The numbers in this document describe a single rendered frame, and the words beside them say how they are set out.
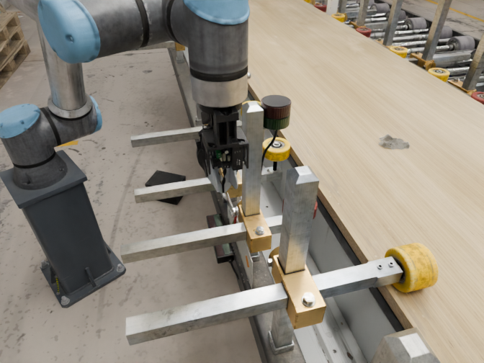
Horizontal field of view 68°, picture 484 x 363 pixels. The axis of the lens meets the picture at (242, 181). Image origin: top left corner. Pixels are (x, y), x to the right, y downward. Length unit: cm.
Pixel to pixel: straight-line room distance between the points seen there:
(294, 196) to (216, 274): 137
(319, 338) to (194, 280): 97
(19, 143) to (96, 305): 81
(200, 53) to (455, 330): 60
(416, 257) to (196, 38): 50
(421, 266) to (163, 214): 168
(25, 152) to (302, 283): 114
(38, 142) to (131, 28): 96
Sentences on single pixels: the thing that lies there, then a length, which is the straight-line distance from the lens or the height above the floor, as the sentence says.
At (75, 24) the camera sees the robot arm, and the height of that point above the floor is 134.
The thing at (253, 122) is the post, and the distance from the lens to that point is 71.
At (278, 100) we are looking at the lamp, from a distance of 73.
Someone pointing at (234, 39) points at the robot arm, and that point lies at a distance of 53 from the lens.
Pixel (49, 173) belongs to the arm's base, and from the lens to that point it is 154.
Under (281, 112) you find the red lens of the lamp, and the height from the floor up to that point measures 114.
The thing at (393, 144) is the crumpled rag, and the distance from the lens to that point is 112.
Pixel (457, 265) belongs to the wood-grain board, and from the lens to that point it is 84.
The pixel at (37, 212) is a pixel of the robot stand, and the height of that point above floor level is 53.
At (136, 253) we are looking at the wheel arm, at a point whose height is 86.
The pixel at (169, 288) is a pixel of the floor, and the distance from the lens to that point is 182.
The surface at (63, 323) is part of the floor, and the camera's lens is 187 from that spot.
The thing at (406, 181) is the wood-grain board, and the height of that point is 90.
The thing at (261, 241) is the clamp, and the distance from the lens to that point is 82.
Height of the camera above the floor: 147
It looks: 39 degrees down
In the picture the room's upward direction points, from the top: straight up
